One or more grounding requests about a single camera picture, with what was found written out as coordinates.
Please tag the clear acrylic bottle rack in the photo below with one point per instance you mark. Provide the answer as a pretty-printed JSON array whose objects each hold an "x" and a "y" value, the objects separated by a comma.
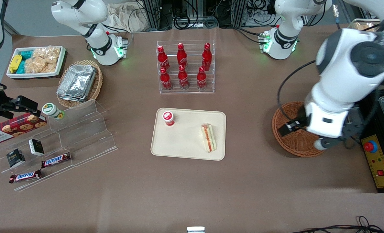
[{"x": 192, "y": 92}]

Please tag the clear rice cracker bag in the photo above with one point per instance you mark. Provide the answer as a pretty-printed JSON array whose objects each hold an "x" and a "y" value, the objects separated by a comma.
[
  {"x": 48, "y": 52},
  {"x": 38, "y": 65}
]

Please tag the oval light wicker basket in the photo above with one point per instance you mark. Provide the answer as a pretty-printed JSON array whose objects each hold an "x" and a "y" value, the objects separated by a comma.
[{"x": 98, "y": 81}]

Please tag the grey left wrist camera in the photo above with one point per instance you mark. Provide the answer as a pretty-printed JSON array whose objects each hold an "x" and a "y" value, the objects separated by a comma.
[{"x": 324, "y": 144}]

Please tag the beige plastic tray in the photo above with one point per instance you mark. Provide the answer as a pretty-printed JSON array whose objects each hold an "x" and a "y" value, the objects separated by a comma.
[{"x": 185, "y": 142}]

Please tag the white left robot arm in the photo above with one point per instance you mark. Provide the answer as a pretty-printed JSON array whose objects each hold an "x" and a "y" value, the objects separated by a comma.
[{"x": 340, "y": 81}]

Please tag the red lidded cup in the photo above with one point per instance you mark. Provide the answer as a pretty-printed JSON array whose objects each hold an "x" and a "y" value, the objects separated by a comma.
[{"x": 168, "y": 118}]

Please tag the white rectangular snack tray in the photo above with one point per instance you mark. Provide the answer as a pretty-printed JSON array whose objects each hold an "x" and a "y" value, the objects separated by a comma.
[{"x": 36, "y": 75}]

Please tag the round brown wicker basket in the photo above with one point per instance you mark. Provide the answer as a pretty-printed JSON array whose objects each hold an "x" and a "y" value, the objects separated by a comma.
[{"x": 292, "y": 145}]

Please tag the bagged fried snack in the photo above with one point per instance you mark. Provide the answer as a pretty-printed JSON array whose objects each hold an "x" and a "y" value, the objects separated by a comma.
[{"x": 365, "y": 26}]

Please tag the green lidded cup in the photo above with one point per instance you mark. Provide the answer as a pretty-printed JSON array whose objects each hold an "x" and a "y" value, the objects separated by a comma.
[{"x": 51, "y": 110}]

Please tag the small white box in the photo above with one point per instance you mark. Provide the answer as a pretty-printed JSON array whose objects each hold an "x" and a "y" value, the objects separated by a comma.
[{"x": 195, "y": 229}]

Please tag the triangular sandwich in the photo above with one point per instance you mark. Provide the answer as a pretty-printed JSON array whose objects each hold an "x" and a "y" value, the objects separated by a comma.
[{"x": 209, "y": 137}]

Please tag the red cola bottle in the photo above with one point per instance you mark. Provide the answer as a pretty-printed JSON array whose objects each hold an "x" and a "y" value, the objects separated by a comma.
[
  {"x": 206, "y": 58},
  {"x": 201, "y": 79},
  {"x": 181, "y": 56},
  {"x": 162, "y": 60},
  {"x": 165, "y": 81},
  {"x": 183, "y": 79}
]

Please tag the clear acrylic step shelf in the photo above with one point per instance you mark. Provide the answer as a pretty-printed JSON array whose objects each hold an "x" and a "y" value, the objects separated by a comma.
[{"x": 82, "y": 136}]

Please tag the red tartan cookie box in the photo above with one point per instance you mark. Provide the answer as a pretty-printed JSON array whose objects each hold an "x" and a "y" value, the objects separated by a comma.
[{"x": 14, "y": 127}]

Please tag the yellow snack pack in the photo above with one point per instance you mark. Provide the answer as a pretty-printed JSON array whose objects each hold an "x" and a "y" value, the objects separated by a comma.
[{"x": 15, "y": 63}]

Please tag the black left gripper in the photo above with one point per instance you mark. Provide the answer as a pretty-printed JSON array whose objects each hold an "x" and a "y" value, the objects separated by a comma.
[{"x": 300, "y": 120}]

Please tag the teal snack pack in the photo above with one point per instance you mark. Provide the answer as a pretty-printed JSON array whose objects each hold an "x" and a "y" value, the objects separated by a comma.
[
  {"x": 26, "y": 54},
  {"x": 21, "y": 67}
]

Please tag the black machine housing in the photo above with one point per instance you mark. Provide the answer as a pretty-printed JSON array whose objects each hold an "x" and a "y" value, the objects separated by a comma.
[{"x": 373, "y": 110}]

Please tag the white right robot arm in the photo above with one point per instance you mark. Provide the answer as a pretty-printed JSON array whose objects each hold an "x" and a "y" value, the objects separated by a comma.
[{"x": 98, "y": 45}]

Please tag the yellow control panel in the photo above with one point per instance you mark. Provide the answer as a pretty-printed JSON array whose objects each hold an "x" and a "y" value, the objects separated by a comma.
[{"x": 381, "y": 161}]

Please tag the beige cloth bag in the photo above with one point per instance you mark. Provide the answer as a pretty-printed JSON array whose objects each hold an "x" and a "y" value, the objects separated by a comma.
[{"x": 124, "y": 17}]

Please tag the small black carton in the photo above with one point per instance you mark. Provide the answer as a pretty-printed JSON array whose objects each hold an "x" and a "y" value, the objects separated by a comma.
[
  {"x": 16, "y": 158},
  {"x": 36, "y": 147}
]

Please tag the aluminium foil container stack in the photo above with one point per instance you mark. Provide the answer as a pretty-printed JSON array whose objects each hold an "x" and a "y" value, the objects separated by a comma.
[{"x": 77, "y": 82}]

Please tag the red emergency stop button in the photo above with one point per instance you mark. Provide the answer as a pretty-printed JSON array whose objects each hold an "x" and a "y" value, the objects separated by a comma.
[{"x": 370, "y": 147}]

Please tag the snickers chocolate bar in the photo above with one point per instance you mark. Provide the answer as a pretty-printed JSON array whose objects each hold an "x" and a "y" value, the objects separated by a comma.
[
  {"x": 25, "y": 176},
  {"x": 56, "y": 160}
]

